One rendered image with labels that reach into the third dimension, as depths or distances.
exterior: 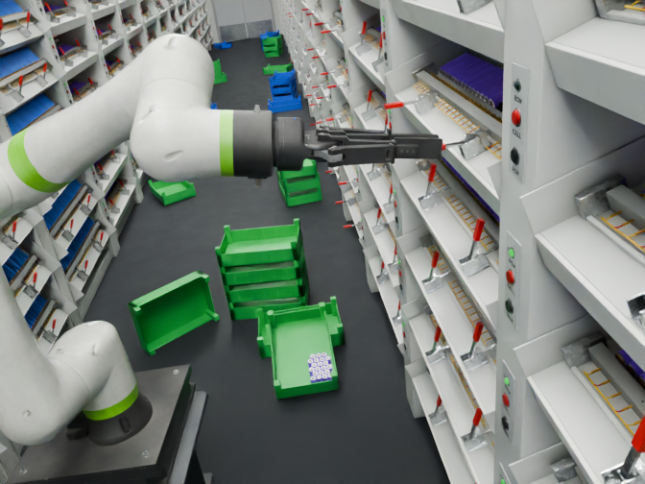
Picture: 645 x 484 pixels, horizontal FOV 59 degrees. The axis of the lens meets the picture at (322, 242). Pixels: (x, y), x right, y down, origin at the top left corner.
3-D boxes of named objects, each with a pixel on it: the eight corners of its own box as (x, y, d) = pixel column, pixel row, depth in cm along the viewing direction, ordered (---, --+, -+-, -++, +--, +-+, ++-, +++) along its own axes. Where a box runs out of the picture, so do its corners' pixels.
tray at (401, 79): (511, 229, 73) (487, 167, 68) (402, 112, 126) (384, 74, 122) (662, 156, 70) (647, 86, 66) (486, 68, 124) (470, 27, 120)
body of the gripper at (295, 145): (274, 159, 86) (335, 160, 87) (275, 180, 79) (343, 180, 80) (274, 109, 83) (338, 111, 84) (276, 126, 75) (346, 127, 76)
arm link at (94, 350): (60, 426, 123) (26, 355, 115) (107, 379, 136) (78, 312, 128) (108, 433, 118) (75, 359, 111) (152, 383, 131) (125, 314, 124)
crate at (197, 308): (141, 348, 216) (151, 356, 210) (127, 302, 207) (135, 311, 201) (209, 312, 232) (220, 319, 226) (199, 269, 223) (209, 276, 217)
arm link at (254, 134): (231, 112, 74) (233, 97, 82) (233, 197, 79) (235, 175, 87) (278, 113, 74) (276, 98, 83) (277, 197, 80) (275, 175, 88)
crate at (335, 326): (260, 358, 201) (256, 340, 198) (260, 326, 219) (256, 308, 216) (345, 345, 202) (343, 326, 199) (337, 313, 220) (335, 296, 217)
